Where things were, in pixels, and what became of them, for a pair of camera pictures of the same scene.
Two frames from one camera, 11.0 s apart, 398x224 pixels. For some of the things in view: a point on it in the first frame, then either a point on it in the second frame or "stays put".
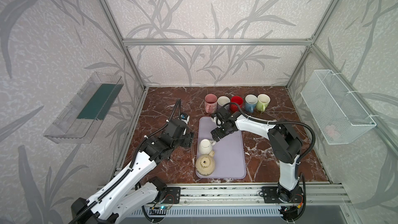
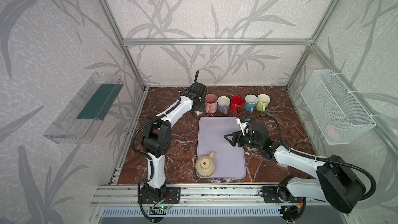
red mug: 238,100 stays put
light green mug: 263,99 stays put
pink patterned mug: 210,101 stays put
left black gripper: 187,138 to 200,105
